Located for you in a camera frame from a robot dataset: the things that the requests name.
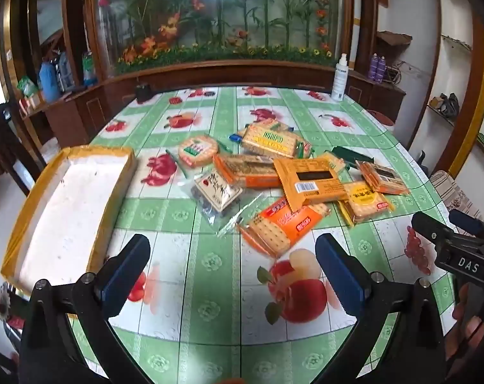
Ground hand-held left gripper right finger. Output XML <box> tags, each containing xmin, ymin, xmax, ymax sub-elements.
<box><xmin>314</xmin><ymin>233</ymin><xmax>452</xmax><ymax>384</ymax></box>

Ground dark green packet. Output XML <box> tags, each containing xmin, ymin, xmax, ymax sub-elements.
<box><xmin>330</xmin><ymin>146</ymin><xmax>374</xmax><ymax>169</ymax></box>

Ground blue bottle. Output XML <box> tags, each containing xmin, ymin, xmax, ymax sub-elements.
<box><xmin>39</xmin><ymin>60</ymin><xmax>62</xmax><ymax>102</ymax></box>

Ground wooden display cabinet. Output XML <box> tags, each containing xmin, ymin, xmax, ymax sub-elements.
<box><xmin>20</xmin><ymin>0</ymin><xmax>406</xmax><ymax>148</ymax></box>

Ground white spray bottle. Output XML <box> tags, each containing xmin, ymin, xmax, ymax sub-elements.
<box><xmin>331</xmin><ymin>53</ymin><xmax>349</xmax><ymax>102</ymax></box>

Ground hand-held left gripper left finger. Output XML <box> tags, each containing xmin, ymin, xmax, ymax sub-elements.
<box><xmin>19</xmin><ymin>234</ymin><xmax>163</xmax><ymax>384</ymax></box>

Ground round cracker packet green label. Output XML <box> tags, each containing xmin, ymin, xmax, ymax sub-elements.
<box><xmin>166</xmin><ymin>134</ymin><xmax>231</xmax><ymax>179</ymax></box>

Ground long orange windowed cracker packet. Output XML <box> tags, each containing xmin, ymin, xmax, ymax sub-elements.
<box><xmin>212</xmin><ymin>153</ymin><xmax>284</xmax><ymax>188</ymax></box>

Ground tangled cables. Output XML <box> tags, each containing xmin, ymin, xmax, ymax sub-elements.
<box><xmin>386</xmin><ymin>62</ymin><xmax>407</xmax><ymax>85</ymax></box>

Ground cracker packet yellow green label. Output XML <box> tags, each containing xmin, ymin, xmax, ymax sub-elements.
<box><xmin>240</xmin><ymin>122</ymin><xmax>312</xmax><ymax>158</ymax></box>

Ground green bag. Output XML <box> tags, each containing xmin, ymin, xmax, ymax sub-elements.
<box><xmin>18</xmin><ymin>76</ymin><xmax>39</xmax><ymax>97</ymax></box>

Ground wooden wall shelf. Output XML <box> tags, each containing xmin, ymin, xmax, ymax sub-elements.
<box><xmin>376</xmin><ymin>30</ymin><xmax>412</xmax><ymax>47</ymax></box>

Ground red orange snack packet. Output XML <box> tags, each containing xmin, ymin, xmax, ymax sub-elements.
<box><xmin>248</xmin><ymin>118</ymin><xmax>294</xmax><ymax>132</ymax></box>

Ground green checked fruit tablecloth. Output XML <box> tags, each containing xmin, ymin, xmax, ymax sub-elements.
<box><xmin>42</xmin><ymin>85</ymin><xmax>472</xmax><ymax>384</ymax></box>

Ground dark tool bundle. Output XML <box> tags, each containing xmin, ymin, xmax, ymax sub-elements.
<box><xmin>430</xmin><ymin>93</ymin><xmax>460</xmax><ymax>118</ymax></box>

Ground dark wooden chair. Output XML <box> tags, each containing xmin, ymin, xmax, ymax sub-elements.
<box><xmin>0</xmin><ymin>104</ymin><xmax>40</xmax><ymax>195</ymax></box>

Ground orange square cracker packet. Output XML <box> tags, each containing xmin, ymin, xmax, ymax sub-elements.
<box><xmin>237</xmin><ymin>197</ymin><xmax>331</xmax><ymax>256</ymax></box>

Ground person's right hand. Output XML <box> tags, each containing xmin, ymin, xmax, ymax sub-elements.
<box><xmin>446</xmin><ymin>294</ymin><xmax>484</xmax><ymax>363</ymax></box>

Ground green can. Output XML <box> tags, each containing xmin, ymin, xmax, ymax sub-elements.
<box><xmin>82</xmin><ymin>51</ymin><xmax>98</xmax><ymax>86</ymax></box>

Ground white foam box yellow tape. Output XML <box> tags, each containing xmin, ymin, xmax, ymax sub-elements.
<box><xmin>1</xmin><ymin>146</ymin><xmax>138</xmax><ymax>294</ymax></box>

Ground clear water bottle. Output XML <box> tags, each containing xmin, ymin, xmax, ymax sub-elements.
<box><xmin>58</xmin><ymin>50</ymin><xmax>75</xmax><ymax>91</ymax></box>

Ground orange packet dark window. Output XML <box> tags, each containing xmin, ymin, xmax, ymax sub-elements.
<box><xmin>356</xmin><ymin>160</ymin><xmax>410</xmax><ymax>196</ymax></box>

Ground striped cushion chair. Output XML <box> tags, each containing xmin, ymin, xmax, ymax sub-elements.
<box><xmin>429</xmin><ymin>170</ymin><xmax>482</xmax><ymax>219</ymax></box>

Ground floral glass panel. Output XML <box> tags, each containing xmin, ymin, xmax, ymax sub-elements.
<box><xmin>86</xmin><ymin>0</ymin><xmax>346</xmax><ymax>76</ymax></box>

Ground small cracker packet green trim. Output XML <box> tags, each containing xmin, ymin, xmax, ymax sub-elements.
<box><xmin>320</xmin><ymin>150</ymin><xmax>348</xmax><ymax>174</ymax></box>

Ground orange packet with barcode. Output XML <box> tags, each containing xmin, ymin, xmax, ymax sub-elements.
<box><xmin>273</xmin><ymin>156</ymin><xmax>348</xmax><ymax>212</ymax></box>

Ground clear dark snack packet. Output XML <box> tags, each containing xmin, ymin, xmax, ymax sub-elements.
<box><xmin>178</xmin><ymin>168</ymin><xmax>263</xmax><ymax>236</ymax></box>

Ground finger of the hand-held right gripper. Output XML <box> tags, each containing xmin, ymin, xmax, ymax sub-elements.
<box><xmin>449</xmin><ymin>209</ymin><xmax>484</xmax><ymax>237</ymax></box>
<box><xmin>411</xmin><ymin>211</ymin><xmax>455</xmax><ymax>245</ymax></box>

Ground red stool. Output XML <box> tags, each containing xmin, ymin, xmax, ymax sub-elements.
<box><xmin>366</xmin><ymin>109</ymin><xmax>394</xmax><ymax>126</ymax></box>

